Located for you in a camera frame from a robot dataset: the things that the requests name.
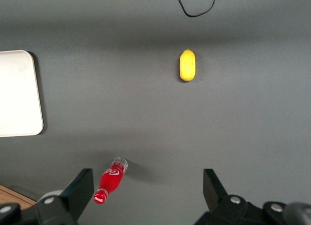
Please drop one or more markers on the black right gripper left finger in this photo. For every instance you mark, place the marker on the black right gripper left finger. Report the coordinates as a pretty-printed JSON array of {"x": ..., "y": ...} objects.
[{"x": 80, "y": 186}]

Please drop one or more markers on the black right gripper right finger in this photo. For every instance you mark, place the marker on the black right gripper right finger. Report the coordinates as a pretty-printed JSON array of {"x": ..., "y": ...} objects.
[{"x": 213, "y": 188}]

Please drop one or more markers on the cream rectangular tray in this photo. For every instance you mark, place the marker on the cream rectangular tray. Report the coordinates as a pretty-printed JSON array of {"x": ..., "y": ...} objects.
[{"x": 17, "y": 93}]

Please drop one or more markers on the red cola bottle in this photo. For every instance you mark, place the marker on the red cola bottle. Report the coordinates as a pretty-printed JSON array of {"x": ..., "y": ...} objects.
[{"x": 110, "y": 181}]

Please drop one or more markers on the wooden drawer cabinet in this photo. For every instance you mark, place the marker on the wooden drawer cabinet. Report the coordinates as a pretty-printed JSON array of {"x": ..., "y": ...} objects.
[{"x": 12, "y": 195}]

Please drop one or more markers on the yellow lemon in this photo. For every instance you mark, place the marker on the yellow lemon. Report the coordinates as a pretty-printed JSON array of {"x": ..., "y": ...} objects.
[{"x": 187, "y": 65}]

